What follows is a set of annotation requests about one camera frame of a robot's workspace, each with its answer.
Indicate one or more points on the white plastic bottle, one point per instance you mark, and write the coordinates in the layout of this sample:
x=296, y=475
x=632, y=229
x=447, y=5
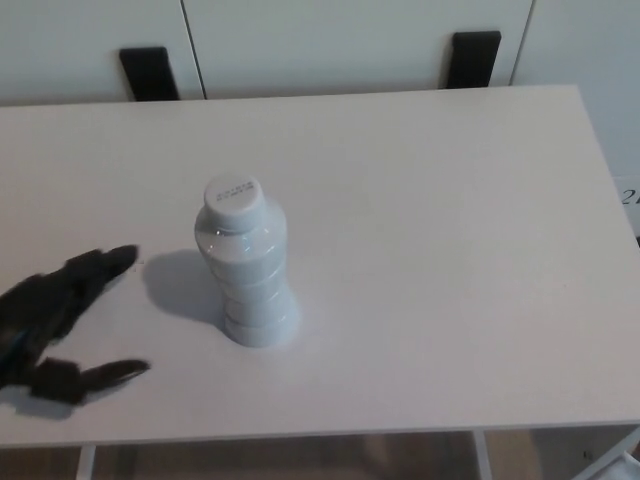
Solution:
x=247, y=280

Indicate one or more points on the white paper with print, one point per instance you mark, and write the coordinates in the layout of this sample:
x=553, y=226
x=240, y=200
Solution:
x=631, y=197

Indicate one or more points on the white cabinet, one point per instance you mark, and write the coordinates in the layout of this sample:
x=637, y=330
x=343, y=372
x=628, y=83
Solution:
x=300, y=40

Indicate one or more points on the black cabinet foot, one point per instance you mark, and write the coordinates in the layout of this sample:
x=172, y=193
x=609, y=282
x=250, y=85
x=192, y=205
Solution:
x=149, y=74
x=475, y=60

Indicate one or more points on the white table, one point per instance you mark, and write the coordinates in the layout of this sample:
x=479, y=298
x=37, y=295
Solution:
x=350, y=250

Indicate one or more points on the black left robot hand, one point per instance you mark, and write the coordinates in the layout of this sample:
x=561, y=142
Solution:
x=55, y=295

